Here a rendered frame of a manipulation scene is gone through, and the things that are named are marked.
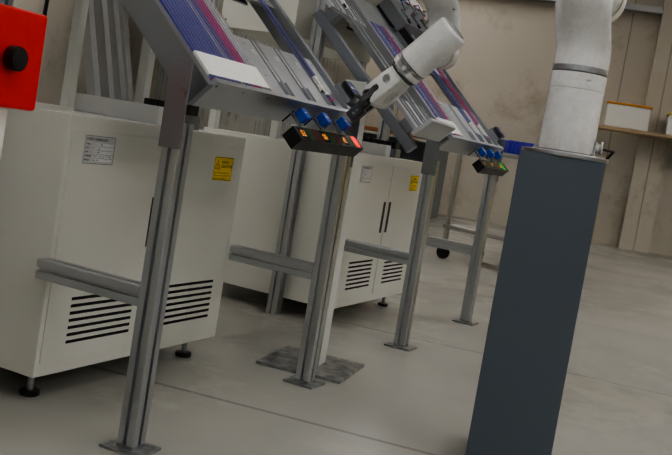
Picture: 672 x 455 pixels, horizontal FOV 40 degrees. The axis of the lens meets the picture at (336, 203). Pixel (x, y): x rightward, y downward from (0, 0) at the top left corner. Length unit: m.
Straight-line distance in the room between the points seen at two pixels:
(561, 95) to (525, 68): 8.47
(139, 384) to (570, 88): 1.08
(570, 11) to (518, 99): 8.47
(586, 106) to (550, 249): 0.32
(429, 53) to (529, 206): 0.44
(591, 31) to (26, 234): 1.27
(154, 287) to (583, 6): 1.05
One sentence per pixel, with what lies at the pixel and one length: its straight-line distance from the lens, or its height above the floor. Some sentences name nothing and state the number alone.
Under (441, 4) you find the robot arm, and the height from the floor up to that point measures 1.02.
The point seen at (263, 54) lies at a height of 0.82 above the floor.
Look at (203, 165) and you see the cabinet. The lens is 2.36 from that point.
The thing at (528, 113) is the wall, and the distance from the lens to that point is 10.46.
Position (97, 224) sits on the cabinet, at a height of 0.39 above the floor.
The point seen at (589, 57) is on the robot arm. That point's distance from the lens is 2.05.
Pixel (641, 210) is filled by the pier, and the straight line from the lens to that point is 10.17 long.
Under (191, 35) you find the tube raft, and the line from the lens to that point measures 1.87.
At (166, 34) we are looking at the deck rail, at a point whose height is 0.80.
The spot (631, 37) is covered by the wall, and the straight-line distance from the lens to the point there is 10.52.
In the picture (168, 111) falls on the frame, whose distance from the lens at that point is 1.75.
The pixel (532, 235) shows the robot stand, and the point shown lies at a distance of 2.00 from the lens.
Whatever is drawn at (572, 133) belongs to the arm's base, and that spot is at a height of 0.75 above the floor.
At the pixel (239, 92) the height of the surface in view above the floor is 0.72.
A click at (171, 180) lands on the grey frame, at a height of 0.53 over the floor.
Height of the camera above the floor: 0.66
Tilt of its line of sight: 4 degrees down
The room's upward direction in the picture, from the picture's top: 9 degrees clockwise
